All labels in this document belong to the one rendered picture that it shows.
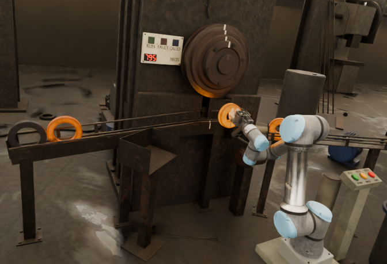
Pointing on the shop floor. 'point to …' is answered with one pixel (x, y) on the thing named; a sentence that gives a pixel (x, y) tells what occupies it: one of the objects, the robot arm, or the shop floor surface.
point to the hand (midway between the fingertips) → (230, 112)
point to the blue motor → (345, 152)
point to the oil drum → (300, 93)
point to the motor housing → (241, 183)
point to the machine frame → (183, 20)
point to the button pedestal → (351, 213)
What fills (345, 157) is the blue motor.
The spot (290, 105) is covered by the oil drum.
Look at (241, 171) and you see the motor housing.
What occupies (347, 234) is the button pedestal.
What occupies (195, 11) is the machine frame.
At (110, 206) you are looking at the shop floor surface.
